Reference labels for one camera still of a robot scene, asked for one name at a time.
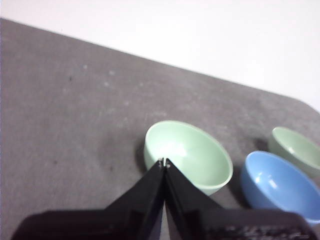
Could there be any blue ribbed bowl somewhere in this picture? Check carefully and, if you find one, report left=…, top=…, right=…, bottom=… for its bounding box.
left=241, top=150, right=320, bottom=225

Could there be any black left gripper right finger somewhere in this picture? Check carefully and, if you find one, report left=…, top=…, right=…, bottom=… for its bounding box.
left=164, top=157, right=320, bottom=240

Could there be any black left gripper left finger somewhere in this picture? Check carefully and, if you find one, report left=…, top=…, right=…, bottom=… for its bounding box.
left=12, top=157, right=166, bottom=240

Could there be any green ribbed bowl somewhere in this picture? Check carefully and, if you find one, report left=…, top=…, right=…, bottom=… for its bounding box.
left=268, top=126, right=320, bottom=176
left=143, top=120, right=234, bottom=197

